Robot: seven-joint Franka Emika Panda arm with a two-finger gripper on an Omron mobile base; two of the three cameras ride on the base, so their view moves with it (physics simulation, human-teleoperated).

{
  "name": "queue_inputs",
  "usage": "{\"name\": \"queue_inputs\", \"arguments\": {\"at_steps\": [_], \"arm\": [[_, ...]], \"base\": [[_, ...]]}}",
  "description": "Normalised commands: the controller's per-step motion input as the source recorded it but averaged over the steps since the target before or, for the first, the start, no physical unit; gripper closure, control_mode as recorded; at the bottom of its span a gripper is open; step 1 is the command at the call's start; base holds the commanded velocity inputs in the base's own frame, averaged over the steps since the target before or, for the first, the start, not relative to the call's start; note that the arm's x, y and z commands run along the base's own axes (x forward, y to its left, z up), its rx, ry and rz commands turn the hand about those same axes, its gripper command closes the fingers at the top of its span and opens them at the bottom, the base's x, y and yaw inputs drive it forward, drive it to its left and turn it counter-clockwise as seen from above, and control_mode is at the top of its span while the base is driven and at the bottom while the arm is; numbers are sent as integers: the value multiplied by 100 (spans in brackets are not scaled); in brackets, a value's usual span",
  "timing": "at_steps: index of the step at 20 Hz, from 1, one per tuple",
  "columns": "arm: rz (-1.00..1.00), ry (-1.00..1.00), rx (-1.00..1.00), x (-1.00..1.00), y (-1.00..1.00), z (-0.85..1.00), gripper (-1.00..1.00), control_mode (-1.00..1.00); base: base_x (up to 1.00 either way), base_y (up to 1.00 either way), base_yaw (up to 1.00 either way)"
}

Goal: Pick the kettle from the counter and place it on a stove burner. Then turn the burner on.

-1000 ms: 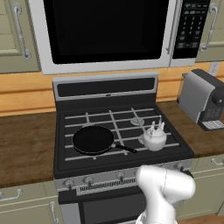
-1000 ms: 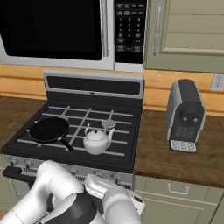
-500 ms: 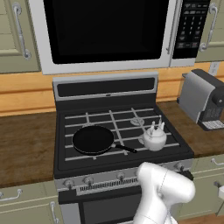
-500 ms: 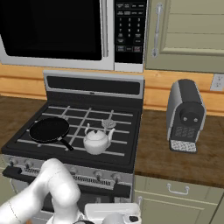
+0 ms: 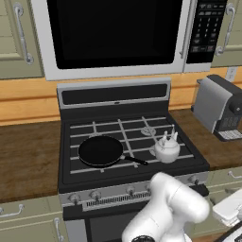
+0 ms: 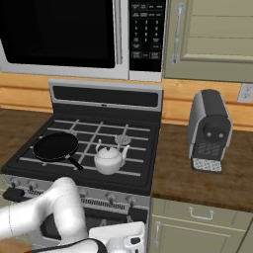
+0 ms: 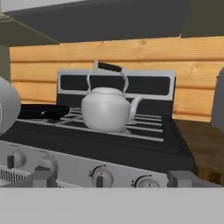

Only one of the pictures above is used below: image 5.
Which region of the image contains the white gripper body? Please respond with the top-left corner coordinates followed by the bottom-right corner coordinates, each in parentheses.
top-left (212, 188), bottom-right (242, 228)

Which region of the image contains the white kettle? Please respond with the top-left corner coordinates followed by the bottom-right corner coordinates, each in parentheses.
top-left (148, 124), bottom-right (182, 164)

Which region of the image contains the black and silver stove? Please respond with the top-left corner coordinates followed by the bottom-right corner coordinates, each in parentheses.
top-left (56, 77), bottom-right (212, 242)

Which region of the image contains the green drawer front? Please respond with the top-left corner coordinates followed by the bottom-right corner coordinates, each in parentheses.
top-left (0, 194), bottom-right (64, 223)
top-left (205, 165), bottom-right (242, 191)
top-left (207, 184), bottom-right (242, 209)

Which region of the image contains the silver and black coffee machine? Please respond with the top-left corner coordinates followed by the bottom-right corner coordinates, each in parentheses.
top-left (190, 74), bottom-right (242, 143)

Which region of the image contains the black frying pan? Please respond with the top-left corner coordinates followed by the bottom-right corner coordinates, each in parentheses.
top-left (77, 134), bottom-right (149, 168)

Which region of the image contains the green cupboard door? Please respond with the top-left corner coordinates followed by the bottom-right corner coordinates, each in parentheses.
top-left (210, 0), bottom-right (242, 68)
top-left (0, 0), bottom-right (44, 80)
top-left (0, 213), bottom-right (69, 242)

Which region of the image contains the silver microwave oven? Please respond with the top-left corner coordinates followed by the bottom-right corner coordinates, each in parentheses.
top-left (29, 0), bottom-right (229, 82)

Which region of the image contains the silver drawer handle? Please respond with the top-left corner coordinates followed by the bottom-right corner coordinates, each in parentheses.
top-left (0, 203), bottom-right (26, 219)
top-left (227, 170), bottom-right (242, 181)

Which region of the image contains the white wall outlet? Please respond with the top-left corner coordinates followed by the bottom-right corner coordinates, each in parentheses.
top-left (225, 66), bottom-right (238, 83)

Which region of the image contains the silver cupboard door handle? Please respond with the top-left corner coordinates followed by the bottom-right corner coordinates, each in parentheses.
top-left (215, 2), bottom-right (236, 58)
top-left (12, 2), bottom-right (35, 66)
top-left (53, 216), bottom-right (66, 242)

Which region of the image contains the silver microwave door handle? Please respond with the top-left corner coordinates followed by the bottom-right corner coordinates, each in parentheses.
top-left (179, 0), bottom-right (199, 61)

